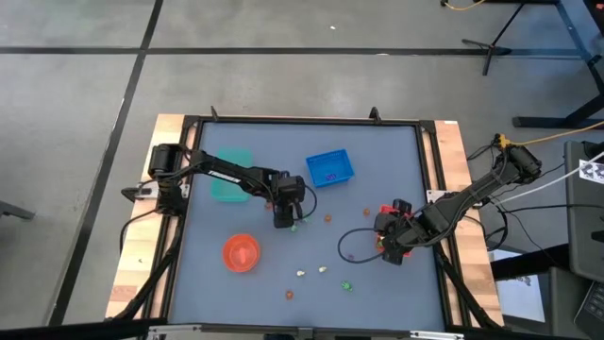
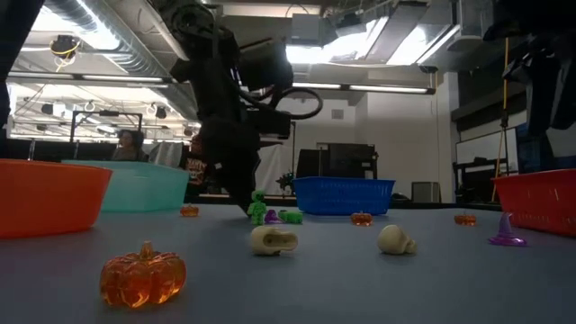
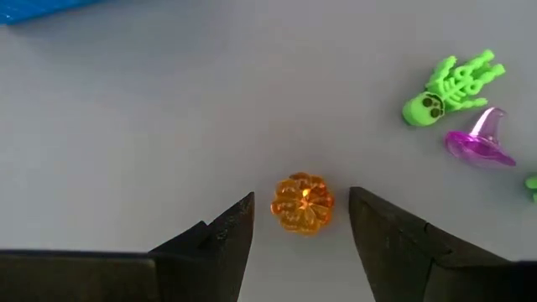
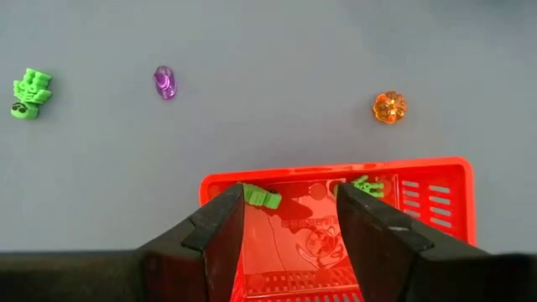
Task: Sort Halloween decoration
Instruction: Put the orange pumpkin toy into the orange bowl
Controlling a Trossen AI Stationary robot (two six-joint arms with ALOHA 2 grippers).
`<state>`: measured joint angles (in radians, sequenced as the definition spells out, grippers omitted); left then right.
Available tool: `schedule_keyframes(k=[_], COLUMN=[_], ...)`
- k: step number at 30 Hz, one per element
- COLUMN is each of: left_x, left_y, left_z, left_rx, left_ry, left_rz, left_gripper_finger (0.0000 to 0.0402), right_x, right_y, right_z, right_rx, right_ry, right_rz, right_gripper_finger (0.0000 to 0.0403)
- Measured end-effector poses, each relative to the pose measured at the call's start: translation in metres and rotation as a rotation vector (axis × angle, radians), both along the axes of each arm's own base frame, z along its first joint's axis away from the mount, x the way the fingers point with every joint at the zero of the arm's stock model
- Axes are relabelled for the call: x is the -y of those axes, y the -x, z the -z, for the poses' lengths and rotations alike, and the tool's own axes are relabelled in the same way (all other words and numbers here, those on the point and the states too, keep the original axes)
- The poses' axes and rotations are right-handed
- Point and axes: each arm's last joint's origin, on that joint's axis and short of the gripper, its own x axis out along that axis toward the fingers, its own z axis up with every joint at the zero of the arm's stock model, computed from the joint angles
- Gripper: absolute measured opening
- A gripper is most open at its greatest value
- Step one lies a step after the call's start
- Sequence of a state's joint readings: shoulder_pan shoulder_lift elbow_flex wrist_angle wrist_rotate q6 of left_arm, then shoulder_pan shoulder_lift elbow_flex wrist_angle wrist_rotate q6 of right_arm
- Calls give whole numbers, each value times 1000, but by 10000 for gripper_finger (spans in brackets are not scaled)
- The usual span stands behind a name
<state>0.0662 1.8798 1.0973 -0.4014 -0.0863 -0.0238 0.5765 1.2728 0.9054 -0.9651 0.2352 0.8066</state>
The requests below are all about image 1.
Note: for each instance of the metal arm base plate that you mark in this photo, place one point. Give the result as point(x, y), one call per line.
point(435, 194)
point(139, 192)

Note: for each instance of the blue plastic basket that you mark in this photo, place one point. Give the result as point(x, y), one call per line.
point(321, 165)

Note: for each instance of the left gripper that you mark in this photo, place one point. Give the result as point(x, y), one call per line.
point(289, 191)

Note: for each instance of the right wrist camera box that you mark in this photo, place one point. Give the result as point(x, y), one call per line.
point(402, 205)

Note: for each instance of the grey cabinet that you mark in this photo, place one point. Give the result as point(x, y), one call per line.
point(585, 226)

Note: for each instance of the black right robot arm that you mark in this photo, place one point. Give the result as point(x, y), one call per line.
point(462, 198)

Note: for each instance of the black desk frame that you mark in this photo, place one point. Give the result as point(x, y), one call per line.
point(573, 28)

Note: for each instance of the white sheet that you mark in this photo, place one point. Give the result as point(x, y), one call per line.
point(519, 295)

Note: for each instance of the black tripod stand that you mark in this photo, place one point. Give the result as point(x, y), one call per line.
point(491, 48)

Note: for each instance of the teal plastic bin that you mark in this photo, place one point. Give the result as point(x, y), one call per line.
point(229, 196)

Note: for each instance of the black frame bracket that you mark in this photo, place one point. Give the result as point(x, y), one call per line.
point(375, 114)
point(214, 114)

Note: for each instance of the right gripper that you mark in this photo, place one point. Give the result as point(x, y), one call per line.
point(396, 233)

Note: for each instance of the silver bracket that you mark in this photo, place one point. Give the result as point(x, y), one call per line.
point(174, 329)
point(436, 335)

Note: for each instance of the orange plastic bowl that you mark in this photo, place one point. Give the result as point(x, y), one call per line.
point(229, 252)

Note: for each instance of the grey chair leg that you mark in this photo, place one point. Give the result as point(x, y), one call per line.
point(14, 210)

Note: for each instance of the black bar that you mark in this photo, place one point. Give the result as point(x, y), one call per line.
point(80, 329)

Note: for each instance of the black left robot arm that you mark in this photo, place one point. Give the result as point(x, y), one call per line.
point(226, 175)

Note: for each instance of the black keyboard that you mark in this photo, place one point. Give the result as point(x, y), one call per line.
point(592, 304)

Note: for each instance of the black table frame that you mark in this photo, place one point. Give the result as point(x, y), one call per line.
point(307, 121)

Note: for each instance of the red plastic basket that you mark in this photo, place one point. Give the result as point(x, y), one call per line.
point(384, 209)

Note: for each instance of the paper with printed marker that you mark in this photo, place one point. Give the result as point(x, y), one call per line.
point(592, 171)

